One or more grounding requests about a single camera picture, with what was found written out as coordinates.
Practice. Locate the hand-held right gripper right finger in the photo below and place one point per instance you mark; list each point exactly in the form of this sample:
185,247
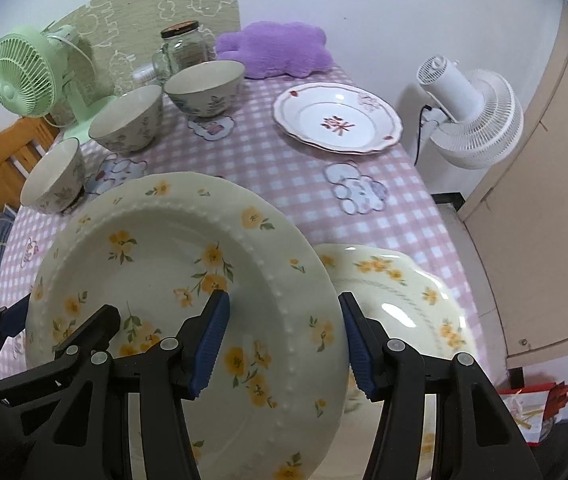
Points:
358,350

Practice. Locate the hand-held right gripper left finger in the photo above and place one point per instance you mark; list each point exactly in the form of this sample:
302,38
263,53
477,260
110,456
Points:
211,345

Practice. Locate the beaded yellow floral plate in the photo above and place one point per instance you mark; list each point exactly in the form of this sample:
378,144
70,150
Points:
164,260

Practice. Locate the floral ceramic bowl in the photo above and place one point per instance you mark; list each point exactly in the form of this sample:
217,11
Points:
204,77
51,175
124,110

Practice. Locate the scalloped yellow floral plate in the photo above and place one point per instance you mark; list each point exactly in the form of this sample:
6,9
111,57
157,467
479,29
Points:
403,300

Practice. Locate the pink checked tablecloth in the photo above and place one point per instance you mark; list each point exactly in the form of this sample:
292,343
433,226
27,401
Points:
264,175

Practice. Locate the red gift bag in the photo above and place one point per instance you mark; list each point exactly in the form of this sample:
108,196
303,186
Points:
558,395

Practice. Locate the white plate red pattern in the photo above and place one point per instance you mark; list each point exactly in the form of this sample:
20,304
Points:
314,115

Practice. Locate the green desk fan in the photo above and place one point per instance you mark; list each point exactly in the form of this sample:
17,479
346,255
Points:
14,67

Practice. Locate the cotton swab container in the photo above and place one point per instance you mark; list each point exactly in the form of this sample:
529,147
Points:
145,74

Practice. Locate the white fan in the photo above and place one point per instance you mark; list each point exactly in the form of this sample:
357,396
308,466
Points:
483,115

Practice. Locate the glass jar with lid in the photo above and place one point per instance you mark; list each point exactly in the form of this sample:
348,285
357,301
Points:
186,52

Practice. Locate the purple plush toy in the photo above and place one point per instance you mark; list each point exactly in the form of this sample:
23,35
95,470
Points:
279,50

